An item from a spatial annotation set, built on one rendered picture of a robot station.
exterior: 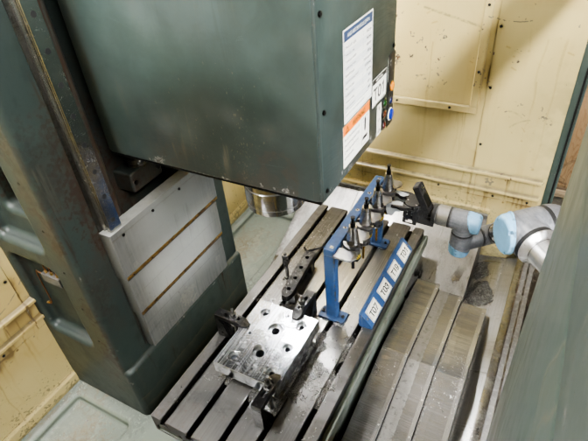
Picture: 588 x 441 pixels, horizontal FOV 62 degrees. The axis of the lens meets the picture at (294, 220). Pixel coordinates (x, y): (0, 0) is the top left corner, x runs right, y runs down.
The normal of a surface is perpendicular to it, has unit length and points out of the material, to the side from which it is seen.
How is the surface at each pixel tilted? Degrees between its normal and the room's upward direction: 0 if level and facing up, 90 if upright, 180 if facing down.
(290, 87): 90
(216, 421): 0
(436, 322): 7
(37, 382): 90
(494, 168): 90
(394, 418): 8
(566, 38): 90
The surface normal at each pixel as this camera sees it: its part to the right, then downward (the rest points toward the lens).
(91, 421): -0.07, -0.79
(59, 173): 0.88, 0.24
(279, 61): -0.47, 0.57
